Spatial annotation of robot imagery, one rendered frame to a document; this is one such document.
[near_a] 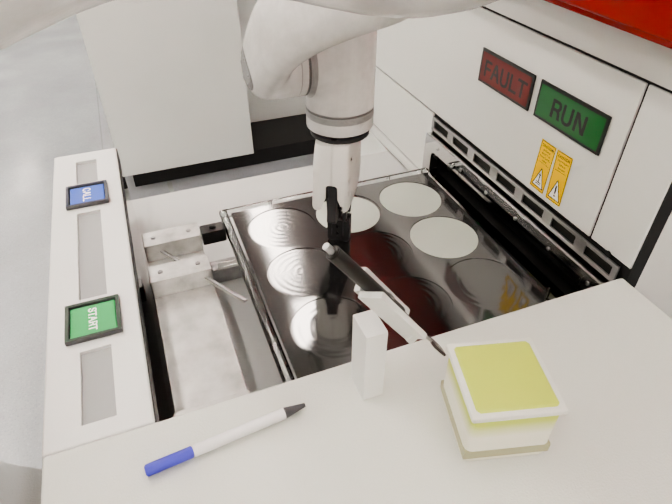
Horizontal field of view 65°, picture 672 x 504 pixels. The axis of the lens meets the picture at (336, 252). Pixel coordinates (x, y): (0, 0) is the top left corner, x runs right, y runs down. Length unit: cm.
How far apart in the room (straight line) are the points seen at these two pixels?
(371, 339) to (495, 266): 36
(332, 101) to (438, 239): 28
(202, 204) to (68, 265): 37
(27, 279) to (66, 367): 179
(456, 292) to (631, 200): 23
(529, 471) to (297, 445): 19
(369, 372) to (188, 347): 28
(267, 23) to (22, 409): 157
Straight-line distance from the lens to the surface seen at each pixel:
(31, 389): 196
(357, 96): 64
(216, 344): 67
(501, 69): 81
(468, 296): 71
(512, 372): 46
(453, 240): 80
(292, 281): 71
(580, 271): 73
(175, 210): 102
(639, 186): 66
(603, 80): 68
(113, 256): 71
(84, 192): 84
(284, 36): 53
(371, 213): 83
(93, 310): 64
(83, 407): 56
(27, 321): 219
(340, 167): 66
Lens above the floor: 138
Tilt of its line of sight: 39 degrees down
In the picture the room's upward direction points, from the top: straight up
